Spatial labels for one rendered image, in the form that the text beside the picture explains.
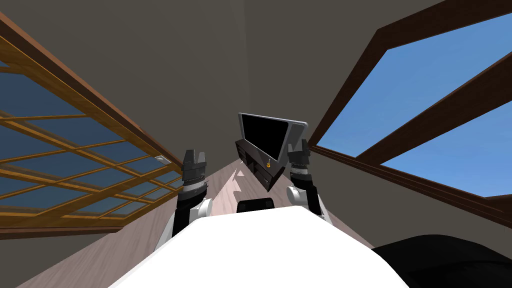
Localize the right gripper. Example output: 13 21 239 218
287 138 313 166

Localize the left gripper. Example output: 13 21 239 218
181 149 209 185

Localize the dark cabinet with television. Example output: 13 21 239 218
234 112 309 193

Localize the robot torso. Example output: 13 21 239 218
107 197 410 288

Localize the dark brown framed window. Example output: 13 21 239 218
307 0 512 230

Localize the light wooden lattice window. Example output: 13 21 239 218
0 11 186 241

